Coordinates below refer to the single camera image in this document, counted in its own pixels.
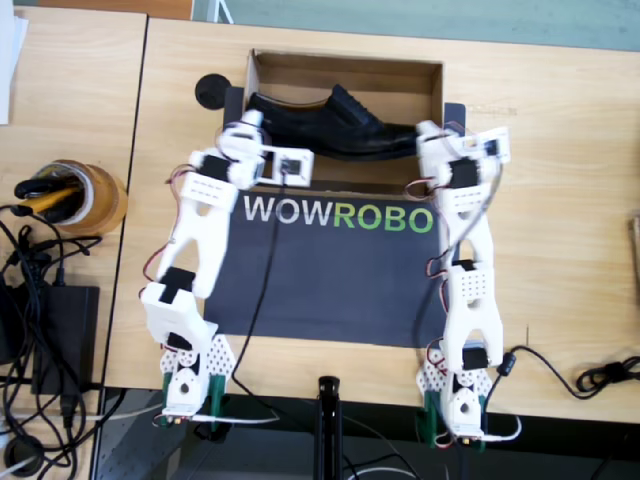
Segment black leather dress shoe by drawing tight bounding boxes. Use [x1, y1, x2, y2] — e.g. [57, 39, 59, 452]
[244, 83, 424, 162]

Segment open cardboard box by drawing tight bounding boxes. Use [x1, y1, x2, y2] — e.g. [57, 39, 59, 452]
[239, 47, 446, 204]

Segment black round desk grommet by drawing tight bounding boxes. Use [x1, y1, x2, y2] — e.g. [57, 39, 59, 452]
[2, 435, 44, 475]
[193, 73, 232, 111]

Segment brown packing tape roll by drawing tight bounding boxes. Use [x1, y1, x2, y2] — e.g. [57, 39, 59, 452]
[47, 158, 130, 237]

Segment white tape roll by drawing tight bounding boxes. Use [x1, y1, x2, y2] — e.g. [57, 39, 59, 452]
[29, 162, 97, 227]

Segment dark mat with WOWROBO print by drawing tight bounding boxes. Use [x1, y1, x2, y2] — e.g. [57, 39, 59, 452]
[202, 85, 469, 350]

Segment green table clamp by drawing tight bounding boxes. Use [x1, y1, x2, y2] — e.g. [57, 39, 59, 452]
[422, 392, 444, 446]
[477, 392, 490, 454]
[208, 374, 229, 444]

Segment black power adapter brick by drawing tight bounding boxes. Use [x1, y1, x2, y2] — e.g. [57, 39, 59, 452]
[29, 284, 101, 397]

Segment white paper stack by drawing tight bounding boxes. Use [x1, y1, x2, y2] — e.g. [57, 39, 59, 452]
[0, 8, 30, 126]

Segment black charger block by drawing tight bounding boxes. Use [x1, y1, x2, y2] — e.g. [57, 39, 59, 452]
[0, 282, 19, 366]

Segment gripper white camera mount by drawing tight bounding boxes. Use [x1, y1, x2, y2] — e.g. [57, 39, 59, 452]
[462, 126, 512, 165]
[257, 146, 316, 188]

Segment yellow handled pliers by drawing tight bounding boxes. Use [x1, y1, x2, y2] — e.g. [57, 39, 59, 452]
[12, 185, 76, 217]

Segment white perforated base plate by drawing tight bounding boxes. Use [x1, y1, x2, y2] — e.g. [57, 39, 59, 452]
[417, 352, 451, 396]
[158, 334, 239, 396]

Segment black handled scissors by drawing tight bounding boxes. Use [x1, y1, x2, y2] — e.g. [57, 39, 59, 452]
[13, 175, 57, 199]

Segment thin black cable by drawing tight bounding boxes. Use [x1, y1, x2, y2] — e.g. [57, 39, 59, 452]
[0, 204, 104, 301]

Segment coiled black cable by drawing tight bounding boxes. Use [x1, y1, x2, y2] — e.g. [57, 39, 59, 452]
[487, 344, 640, 406]

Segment white thin cable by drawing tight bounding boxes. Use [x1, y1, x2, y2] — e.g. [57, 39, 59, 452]
[192, 413, 280, 427]

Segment black camera stand pole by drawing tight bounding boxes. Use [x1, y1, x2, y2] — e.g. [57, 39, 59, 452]
[316, 375, 345, 480]

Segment black power cord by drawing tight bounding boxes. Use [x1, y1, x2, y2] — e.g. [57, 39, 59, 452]
[0, 392, 81, 480]

